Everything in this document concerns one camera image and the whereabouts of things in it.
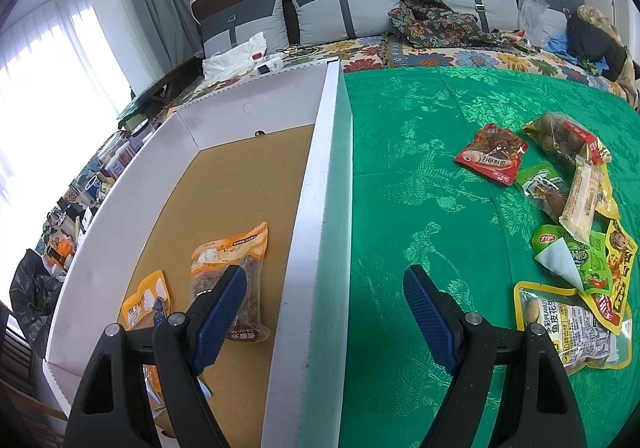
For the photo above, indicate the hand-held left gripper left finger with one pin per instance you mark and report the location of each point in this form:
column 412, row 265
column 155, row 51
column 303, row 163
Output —
column 222, row 318

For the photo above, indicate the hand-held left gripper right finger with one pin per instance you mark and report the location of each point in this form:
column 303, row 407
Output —
column 430, row 318

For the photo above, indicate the large orange snack packet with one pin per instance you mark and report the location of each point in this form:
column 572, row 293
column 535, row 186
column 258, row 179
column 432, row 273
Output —
column 225, row 248

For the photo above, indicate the small orange snack packet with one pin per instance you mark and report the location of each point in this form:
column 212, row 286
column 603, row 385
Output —
column 145, row 293

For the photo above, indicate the orange and white snack packet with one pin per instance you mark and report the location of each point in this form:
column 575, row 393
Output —
column 154, row 385

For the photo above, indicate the white cardboard box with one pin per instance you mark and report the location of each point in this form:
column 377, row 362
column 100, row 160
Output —
column 320, row 228

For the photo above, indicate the yellow-edged peanut packet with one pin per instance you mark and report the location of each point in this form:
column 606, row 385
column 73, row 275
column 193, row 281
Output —
column 575, row 323

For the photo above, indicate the green and white snack packet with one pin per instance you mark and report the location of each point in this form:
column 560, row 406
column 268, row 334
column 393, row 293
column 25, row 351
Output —
column 595, row 263

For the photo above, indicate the small green snack packet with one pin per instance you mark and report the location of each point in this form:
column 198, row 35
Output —
column 537, row 177

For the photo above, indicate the red snack packet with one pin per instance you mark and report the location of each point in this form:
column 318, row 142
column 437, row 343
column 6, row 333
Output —
column 492, row 150

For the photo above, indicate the cream snack bar packet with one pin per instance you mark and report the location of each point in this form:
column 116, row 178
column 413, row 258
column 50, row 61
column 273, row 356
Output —
column 582, row 198

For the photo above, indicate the yellow monkey print packet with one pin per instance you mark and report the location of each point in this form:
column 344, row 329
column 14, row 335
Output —
column 622, row 258

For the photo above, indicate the long yellow snack packet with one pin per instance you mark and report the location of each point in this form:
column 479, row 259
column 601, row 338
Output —
column 608, row 198

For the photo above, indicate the clear olive packet red label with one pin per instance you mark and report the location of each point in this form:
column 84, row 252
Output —
column 560, row 137

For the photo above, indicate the green patterned blanket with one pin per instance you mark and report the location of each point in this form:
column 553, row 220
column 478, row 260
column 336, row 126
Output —
column 425, row 177

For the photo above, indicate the cluttered bottles and jars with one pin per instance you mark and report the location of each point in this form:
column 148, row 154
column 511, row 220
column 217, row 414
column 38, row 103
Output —
column 100, row 177

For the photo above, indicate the black garbage bag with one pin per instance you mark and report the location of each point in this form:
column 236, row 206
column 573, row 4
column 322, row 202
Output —
column 35, row 288

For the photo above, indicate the dark wooden chair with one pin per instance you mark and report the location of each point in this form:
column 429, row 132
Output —
column 20, row 378

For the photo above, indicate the white power strip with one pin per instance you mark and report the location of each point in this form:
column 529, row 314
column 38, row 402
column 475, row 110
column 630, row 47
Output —
column 270, row 65

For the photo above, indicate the white plastic bag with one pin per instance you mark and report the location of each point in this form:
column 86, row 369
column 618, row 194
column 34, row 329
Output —
column 235, row 57

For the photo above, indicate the floral bedsheet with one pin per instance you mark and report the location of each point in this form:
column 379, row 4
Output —
column 360, row 50

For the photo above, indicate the pile of colourful wrappers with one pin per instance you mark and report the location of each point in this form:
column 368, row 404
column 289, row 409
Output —
column 517, row 40

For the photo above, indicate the dark floral cloth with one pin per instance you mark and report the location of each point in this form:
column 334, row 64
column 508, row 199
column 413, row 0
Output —
column 440, row 22

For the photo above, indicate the white sheer curtain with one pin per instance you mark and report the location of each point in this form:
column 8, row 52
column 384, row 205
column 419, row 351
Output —
column 50, row 77

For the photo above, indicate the blue cloth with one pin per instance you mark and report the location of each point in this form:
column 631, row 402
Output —
column 557, row 45

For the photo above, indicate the small green leafy item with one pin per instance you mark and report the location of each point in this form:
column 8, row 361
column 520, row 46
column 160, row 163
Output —
column 592, row 63

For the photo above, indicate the clear plastic bag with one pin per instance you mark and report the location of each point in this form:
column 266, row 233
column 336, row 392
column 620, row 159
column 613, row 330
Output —
column 532, row 17

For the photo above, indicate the black clothing pile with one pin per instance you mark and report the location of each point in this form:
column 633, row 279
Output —
column 592, row 40

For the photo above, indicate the beige garment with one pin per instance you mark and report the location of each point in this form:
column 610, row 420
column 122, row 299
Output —
column 602, row 20

